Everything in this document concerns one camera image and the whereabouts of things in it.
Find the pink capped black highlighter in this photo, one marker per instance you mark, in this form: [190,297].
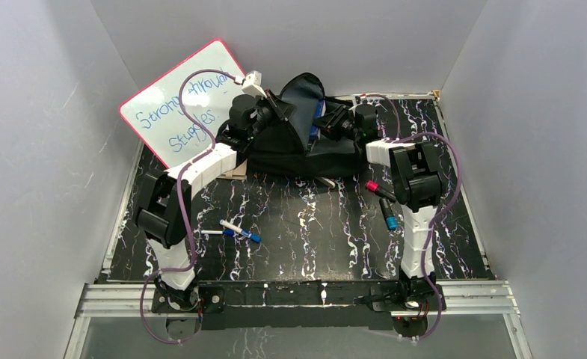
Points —
[381,191]

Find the pink framed whiteboard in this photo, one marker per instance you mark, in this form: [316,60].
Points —
[155,112]

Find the small wooden block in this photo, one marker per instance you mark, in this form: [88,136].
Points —
[235,174]

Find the blue capped black highlighter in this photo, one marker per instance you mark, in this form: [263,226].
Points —
[388,214]

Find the black student backpack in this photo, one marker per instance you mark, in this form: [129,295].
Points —
[282,149]

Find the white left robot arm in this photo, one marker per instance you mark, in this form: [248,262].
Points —
[163,205]

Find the blue orange paperback book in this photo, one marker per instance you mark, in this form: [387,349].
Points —
[315,132]

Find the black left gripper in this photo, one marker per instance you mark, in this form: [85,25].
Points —
[269,111]

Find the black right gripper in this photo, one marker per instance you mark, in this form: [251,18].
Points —
[329,123]

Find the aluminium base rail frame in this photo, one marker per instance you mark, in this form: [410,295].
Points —
[309,319]

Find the white blue whiteboard marker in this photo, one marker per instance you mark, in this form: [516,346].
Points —
[238,230]

